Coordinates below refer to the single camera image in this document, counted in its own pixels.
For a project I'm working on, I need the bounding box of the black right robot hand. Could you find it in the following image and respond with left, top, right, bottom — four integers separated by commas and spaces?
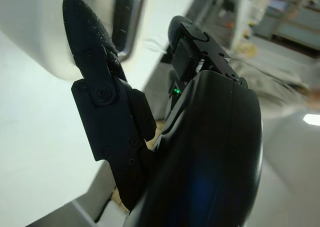
61, 0, 264, 227

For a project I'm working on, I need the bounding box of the pale bread slice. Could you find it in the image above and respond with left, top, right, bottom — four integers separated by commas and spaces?
111, 119, 165, 208

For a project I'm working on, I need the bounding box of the white two-slot toaster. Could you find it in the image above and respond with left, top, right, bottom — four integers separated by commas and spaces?
0, 0, 151, 81

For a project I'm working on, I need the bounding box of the white toaster power cord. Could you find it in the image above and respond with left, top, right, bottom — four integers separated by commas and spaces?
144, 36, 172, 54

